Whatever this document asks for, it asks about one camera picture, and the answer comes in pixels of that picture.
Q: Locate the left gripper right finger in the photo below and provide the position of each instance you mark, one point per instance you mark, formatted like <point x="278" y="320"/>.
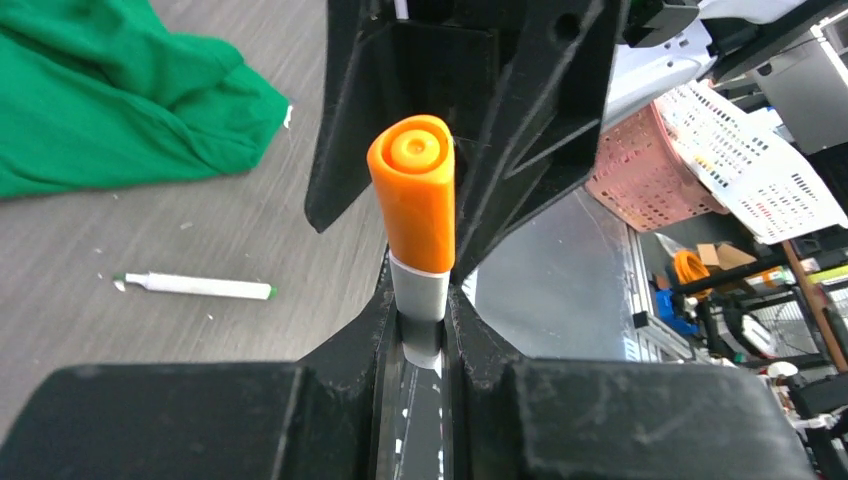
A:
<point x="516" y="417"/>

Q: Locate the green cloth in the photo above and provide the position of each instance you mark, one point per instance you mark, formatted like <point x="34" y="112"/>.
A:
<point x="101" y="95"/>

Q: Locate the white perforated basket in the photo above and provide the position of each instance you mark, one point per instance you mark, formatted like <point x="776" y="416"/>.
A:
<point x="759" y="177"/>

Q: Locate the orange pen cap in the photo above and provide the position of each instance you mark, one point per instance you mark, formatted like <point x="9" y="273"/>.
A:
<point x="412" y="167"/>

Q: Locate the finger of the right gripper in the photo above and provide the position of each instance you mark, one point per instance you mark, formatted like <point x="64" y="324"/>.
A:
<point x="539" y="136"/>
<point x="381" y="69"/>

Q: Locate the pink plastic basket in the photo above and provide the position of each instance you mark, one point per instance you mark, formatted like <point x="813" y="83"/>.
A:
<point x="640" y="178"/>

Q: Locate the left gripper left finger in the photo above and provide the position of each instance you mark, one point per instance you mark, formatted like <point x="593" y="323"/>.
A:
<point x="321" y="417"/>

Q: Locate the white marker blue tip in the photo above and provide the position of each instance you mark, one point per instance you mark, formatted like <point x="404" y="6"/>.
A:
<point x="421" y="302"/>

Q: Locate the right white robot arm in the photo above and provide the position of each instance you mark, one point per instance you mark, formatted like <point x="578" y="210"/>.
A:
<point x="664" y="44"/>

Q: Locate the white marker green tip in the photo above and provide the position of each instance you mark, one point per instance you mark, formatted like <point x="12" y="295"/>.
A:
<point x="178" y="284"/>

